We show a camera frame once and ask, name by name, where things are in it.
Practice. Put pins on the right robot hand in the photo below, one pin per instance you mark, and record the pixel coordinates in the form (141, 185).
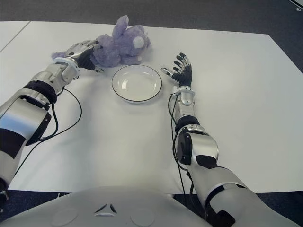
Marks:
(184, 75)

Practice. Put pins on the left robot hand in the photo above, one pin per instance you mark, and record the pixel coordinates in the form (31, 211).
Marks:
(79, 49)

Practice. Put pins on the purple plush doll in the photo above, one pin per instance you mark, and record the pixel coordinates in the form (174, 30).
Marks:
(123, 42)

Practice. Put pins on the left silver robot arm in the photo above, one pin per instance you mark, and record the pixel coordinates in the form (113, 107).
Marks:
(21, 118)

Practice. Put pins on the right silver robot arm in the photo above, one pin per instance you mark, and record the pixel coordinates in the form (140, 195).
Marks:
(203, 142)

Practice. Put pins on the white plate with black rim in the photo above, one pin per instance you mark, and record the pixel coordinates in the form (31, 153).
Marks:
(137, 84)

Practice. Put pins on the small white floor object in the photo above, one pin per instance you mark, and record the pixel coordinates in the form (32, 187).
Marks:
(298, 9)

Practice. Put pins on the white strip on floor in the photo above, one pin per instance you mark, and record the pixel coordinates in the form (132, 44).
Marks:
(294, 2)

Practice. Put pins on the grey robot torso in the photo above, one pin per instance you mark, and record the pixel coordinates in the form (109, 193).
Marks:
(132, 208)

